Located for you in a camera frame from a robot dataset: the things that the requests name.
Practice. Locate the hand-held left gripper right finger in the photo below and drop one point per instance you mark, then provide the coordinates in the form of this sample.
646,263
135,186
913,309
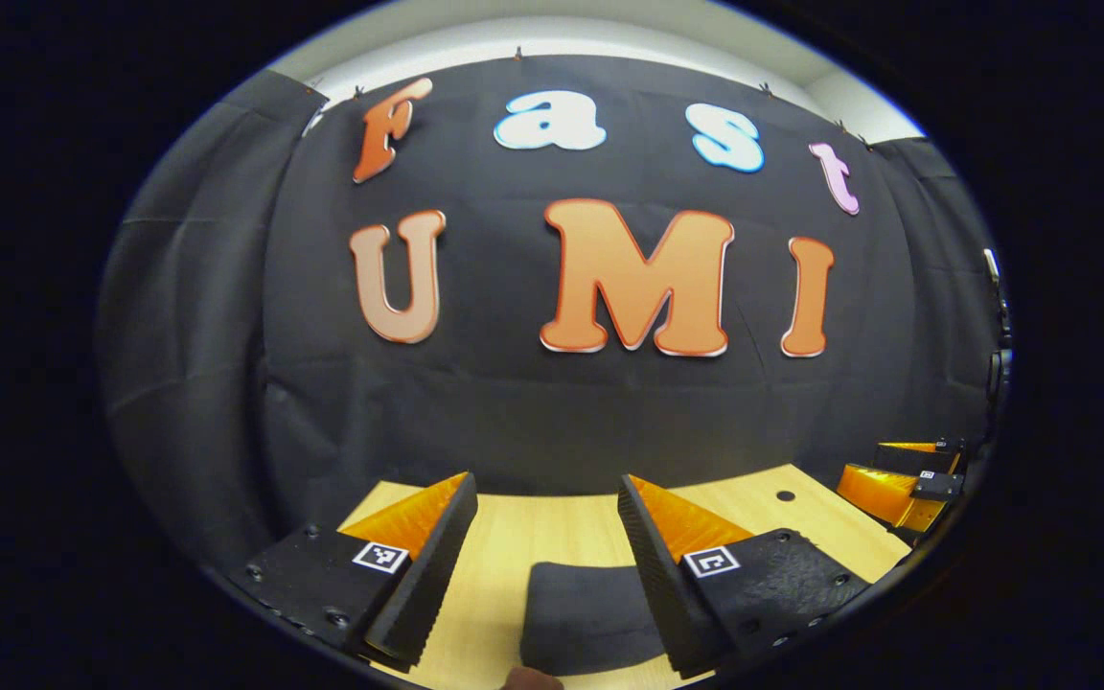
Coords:
657,594

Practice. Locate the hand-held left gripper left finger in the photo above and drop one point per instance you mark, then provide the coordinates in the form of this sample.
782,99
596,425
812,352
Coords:
442,575

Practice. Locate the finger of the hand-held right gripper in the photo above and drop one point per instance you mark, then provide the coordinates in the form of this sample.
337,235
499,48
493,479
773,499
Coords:
887,494
916,458

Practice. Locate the black backdrop cloth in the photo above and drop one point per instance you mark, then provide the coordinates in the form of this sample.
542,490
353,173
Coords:
207,335

